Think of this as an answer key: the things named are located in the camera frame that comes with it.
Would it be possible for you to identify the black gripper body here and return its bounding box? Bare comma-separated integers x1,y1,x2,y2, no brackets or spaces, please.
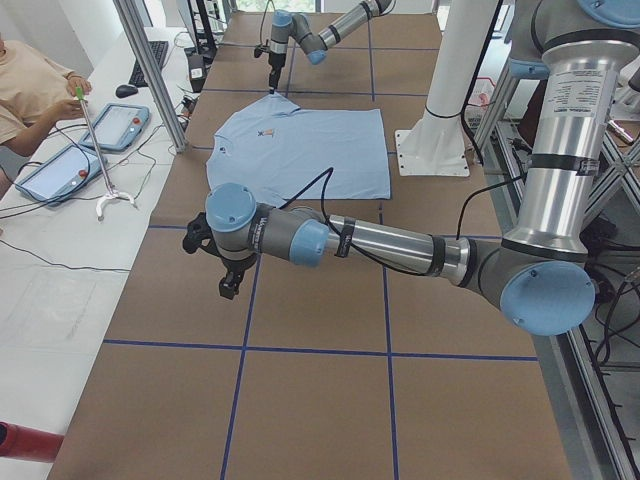
268,51,283,70
217,247,259,272

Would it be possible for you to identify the metal reacher grabber stick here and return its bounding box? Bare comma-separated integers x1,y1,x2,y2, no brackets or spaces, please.
75,87,137,222

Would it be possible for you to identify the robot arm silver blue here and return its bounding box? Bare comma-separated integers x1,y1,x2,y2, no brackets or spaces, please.
264,0,392,94
183,1,639,336

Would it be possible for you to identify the black power adapter box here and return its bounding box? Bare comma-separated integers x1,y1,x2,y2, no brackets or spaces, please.
187,53,207,93

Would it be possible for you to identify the black keyboard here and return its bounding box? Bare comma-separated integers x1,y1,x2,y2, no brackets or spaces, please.
127,40,170,88

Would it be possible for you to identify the black computer mouse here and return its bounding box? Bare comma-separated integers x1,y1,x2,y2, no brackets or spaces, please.
115,84,138,99

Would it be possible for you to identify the far blue teach pendant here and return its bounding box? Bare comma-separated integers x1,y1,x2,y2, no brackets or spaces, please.
88,103,150,153

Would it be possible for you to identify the blue teach pendant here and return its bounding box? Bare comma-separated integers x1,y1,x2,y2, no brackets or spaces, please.
15,145,101,205
88,103,150,153

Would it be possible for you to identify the near blue teach pendant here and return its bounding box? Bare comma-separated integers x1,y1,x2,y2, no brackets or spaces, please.
15,145,101,205

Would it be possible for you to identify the person in beige shirt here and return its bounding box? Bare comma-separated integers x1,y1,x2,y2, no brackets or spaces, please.
0,32,94,201

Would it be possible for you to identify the red fire extinguisher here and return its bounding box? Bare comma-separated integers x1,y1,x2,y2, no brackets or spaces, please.
1,422,64,463

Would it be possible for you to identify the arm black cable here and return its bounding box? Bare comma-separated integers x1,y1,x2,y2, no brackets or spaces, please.
277,166,446,277

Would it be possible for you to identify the aluminium frame post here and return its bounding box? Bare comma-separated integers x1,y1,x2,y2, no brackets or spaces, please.
113,0,187,153

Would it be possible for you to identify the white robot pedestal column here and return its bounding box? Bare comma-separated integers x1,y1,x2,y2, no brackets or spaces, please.
396,0,501,177

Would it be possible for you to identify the aluminium frame rack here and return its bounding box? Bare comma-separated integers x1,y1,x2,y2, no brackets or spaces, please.
474,59,640,480

